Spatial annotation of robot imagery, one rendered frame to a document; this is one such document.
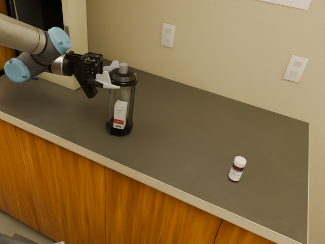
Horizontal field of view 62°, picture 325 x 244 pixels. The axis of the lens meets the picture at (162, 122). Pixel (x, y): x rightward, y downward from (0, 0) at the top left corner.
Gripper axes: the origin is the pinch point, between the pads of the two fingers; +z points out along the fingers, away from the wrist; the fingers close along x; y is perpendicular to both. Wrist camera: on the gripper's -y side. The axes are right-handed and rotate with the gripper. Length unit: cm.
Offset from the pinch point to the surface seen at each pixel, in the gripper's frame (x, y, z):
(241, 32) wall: 48, 12, 41
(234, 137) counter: 10, -20, 45
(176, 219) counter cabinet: -21, -38, 28
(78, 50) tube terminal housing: 26.1, -2.9, -28.3
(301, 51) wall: 41, 10, 67
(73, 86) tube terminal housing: 21.8, -19.2, -29.8
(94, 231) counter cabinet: -12, -74, -7
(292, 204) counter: -19, -20, 62
